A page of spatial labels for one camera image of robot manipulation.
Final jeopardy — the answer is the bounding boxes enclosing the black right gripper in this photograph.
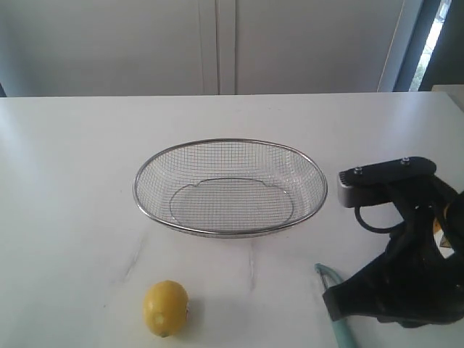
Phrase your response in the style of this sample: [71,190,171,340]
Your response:
[323,178,463,328]

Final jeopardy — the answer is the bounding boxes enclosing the teal handled vegetable peeler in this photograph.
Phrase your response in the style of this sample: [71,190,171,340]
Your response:
[315,263,358,348]

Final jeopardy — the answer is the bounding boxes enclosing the yellow lemon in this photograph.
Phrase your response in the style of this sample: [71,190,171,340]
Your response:
[143,280,189,338]

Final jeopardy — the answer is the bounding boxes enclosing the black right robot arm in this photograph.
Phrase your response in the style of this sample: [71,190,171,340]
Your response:
[323,175,463,328]

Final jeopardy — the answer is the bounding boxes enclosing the white cabinet doors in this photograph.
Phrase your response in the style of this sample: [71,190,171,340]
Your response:
[1,1,405,96]

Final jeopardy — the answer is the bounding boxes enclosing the black right camera cable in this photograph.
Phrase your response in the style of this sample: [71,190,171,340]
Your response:
[354,204,410,235]

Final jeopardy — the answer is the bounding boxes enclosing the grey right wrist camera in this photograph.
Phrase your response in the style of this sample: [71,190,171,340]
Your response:
[337,157,436,208]

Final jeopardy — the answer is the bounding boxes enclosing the oval wire mesh basket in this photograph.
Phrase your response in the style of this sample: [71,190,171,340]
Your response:
[133,138,328,239]

